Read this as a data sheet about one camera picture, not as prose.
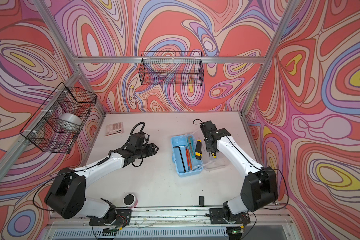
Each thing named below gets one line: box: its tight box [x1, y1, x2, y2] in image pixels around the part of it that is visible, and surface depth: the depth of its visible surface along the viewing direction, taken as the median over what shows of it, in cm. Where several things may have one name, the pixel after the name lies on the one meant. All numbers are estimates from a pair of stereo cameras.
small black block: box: [199, 196, 205, 206], surface depth 80 cm
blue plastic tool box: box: [171, 130, 227, 177], surface depth 92 cm
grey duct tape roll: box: [57, 112, 82, 133], surface depth 74 cm
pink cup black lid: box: [123, 193, 138, 209], surface depth 76 cm
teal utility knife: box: [187, 135, 196, 158], surface depth 93 cm
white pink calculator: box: [105, 122, 124, 137], surface depth 110 cm
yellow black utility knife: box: [195, 139, 203, 160], surface depth 90 cm
